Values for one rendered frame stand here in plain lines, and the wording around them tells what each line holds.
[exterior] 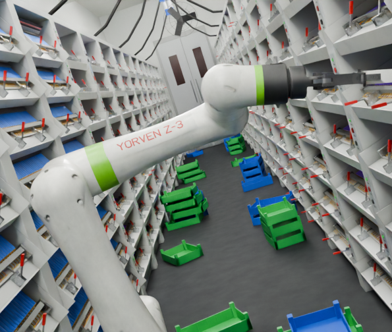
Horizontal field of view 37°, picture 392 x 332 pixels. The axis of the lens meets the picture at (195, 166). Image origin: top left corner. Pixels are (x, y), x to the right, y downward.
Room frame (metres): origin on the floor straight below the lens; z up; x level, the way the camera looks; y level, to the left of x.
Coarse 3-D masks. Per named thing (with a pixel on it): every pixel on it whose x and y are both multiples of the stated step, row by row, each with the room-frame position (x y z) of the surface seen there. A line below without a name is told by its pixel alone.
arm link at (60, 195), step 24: (48, 168) 1.25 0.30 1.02; (72, 168) 1.29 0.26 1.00; (48, 192) 1.19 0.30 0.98; (72, 192) 1.20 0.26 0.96; (48, 216) 1.21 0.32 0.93; (72, 216) 1.20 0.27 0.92; (96, 216) 1.24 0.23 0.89; (72, 240) 1.21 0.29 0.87; (96, 240) 1.22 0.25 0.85; (72, 264) 1.23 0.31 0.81; (96, 264) 1.22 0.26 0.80; (120, 264) 1.26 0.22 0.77; (96, 288) 1.22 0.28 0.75; (120, 288) 1.23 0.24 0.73; (96, 312) 1.24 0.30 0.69; (120, 312) 1.22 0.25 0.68; (144, 312) 1.25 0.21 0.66
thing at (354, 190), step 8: (352, 168) 2.51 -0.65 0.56; (336, 176) 2.51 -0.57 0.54; (344, 176) 2.50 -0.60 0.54; (352, 176) 2.44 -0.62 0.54; (360, 176) 2.38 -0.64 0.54; (336, 184) 2.51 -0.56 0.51; (344, 184) 2.49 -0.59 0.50; (352, 184) 2.41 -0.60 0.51; (360, 184) 2.33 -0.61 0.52; (344, 192) 2.39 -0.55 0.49; (352, 192) 2.32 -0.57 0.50; (360, 192) 2.26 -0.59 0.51; (352, 200) 2.23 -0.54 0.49; (360, 200) 2.18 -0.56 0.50; (368, 200) 2.06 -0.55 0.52; (360, 208) 2.12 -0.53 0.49; (368, 208) 1.91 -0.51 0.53; (368, 216) 2.05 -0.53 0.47; (376, 224) 1.98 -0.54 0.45
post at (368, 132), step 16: (320, 0) 1.82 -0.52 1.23; (336, 0) 1.82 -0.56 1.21; (352, 0) 1.81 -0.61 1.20; (336, 16) 1.82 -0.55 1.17; (384, 48) 1.81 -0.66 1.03; (352, 64) 1.82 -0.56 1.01; (368, 64) 1.81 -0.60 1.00; (352, 112) 1.82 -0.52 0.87; (368, 128) 1.82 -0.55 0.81; (384, 128) 1.81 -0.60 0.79; (368, 144) 1.82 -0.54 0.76; (368, 176) 1.84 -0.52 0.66; (368, 192) 1.91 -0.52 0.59; (384, 192) 1.82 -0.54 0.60
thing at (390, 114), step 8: (384, 64) 1.81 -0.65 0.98; (352, 88) 1.81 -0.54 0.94; (360, 88) 1.81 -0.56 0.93; (344, 96) 1.82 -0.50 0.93; (352, 96) 1.81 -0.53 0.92; (360, 96) 1.81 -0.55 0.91; (352, 104) 1.81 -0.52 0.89; (360, 104) 1.74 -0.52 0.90; (360, 112) 1.74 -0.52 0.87; (368, 112) 1.64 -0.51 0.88; (376, 112) 1.56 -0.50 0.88; (384, 112) 1.48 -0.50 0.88; (376, 120) 1.61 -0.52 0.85; (384, 120) 1.53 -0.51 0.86
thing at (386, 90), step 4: (364, 88) 1.79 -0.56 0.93; (368, 88) 1.75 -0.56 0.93; (372, 88) 1.70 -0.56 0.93; (376, 88) 1.66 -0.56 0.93; (380, 88) 1.63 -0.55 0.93; (384, 88) 1.59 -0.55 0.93; (388, 88) 1.56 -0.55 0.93; (368, 92) 1.76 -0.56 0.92; (380, 92) 1.64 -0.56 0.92; (384, 92) 1.60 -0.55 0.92; (388, 92) 1.56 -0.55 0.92; (380, 96) 1.60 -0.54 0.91
